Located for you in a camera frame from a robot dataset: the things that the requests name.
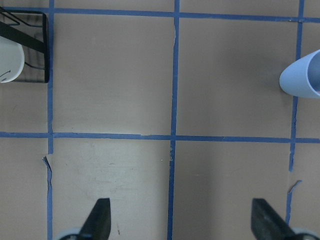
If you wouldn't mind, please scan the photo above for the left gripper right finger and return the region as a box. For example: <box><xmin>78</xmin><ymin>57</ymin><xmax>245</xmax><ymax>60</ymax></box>
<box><xmin>250</xmin><ymin>198</ymin><xmax>300</xmax><ymax>240</ymax></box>

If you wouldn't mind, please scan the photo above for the upper white mug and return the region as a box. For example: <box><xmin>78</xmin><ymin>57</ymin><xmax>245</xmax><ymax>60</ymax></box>
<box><xmin>0</xmin><ymin>36</ymin><xmax>25</xmax><ymax>83</ymax></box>

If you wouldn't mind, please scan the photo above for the light blue plastic cup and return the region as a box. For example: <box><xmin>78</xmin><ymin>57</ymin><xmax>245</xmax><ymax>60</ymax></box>
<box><xmin>279</xmin><ymin>50</ymin><xmax>320</xmax><ymax>99</ymax></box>

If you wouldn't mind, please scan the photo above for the black wire mug rack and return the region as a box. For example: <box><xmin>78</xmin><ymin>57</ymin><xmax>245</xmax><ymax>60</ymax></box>
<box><xmin>0</xmin><ymin>7</ymin><xmax>50</xmax><ymax>84</ymax></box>

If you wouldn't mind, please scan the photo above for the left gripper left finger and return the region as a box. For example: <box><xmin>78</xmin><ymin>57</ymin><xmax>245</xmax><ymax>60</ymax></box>
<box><xmin>77</xmin><ymin>198</ymin><xmax>111</xmax><ymax>240</ymax></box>

